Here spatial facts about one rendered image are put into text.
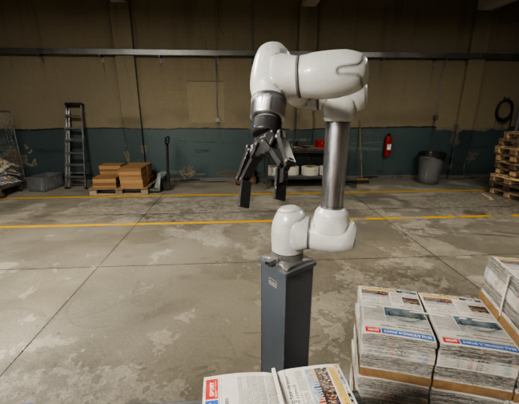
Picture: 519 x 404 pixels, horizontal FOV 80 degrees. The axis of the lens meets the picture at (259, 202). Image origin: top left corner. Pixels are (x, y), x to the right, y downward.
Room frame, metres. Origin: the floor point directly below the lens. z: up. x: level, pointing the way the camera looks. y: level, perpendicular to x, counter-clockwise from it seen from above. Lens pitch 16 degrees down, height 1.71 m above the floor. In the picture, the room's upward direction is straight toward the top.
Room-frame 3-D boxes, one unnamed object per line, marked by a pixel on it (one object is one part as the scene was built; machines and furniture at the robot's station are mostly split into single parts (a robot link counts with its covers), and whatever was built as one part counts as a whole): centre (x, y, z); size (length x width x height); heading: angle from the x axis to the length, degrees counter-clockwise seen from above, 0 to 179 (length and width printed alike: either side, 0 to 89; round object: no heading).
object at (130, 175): (6.73, 2.98, 0.28); 1.20 x 0.83 x 0.57; 94
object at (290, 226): (1.39, -0.15, 1.17); 0.18 x 0.16 x 0.22; 75
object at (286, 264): (1.38, -0.12, 1.03); 0.22 x 0.18 x 0.06; 128
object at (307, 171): (7.24, -1.00, 0.55); 1.80 x 0.70 x 1.09; 94
